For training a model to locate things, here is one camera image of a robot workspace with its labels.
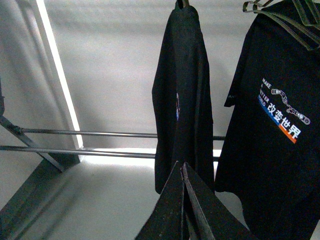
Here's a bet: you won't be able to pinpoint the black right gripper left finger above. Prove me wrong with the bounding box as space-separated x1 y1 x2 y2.
135 162 185 240

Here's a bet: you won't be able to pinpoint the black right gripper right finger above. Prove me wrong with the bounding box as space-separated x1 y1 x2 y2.
182 163 256 240

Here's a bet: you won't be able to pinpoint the black printed t-shirt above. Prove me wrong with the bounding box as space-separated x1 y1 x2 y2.
152 5 214 193

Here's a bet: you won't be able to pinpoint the grey metal clothes rack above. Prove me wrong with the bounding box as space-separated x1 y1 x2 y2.
0 74 226 240

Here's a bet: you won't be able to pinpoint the black t-shirt on rack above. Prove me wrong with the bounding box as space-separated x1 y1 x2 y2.
215 0 320 240

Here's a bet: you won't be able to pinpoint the wire hangers on rack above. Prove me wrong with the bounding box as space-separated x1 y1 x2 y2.
242 0 320 51

